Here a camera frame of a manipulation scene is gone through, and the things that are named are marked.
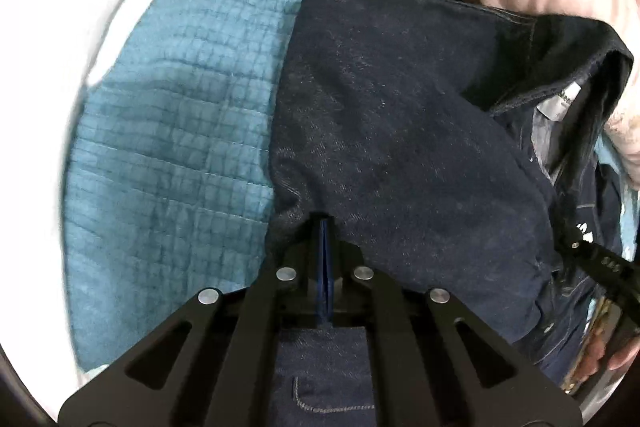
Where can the person's right hand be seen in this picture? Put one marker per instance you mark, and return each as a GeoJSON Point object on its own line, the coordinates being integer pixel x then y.
{"type": "Point", "coordinates": [612, 357]}

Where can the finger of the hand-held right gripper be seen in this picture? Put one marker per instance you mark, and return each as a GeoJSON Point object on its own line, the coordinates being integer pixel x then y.
{"type": "Point", "coordinates": [600, 262]}

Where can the white bed sheet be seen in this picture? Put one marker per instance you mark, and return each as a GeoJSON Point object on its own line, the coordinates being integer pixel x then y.
{"type": "Point", "coordinates": [75, 7]}

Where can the teal quilted blanket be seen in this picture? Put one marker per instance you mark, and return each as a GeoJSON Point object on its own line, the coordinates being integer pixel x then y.
{"type": "Point", "coordinates": [175, 157]}

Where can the dark blue denim jeans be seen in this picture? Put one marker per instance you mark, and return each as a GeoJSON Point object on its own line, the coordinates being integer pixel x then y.
{"type": "Point", "coordinates": [400, 132]}

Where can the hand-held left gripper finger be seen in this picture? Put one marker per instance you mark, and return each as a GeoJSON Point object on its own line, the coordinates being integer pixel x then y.
{"type": "Point", "coordinates": [330, 277]}
{"type": "Point", "coordinates": [320, 267]}

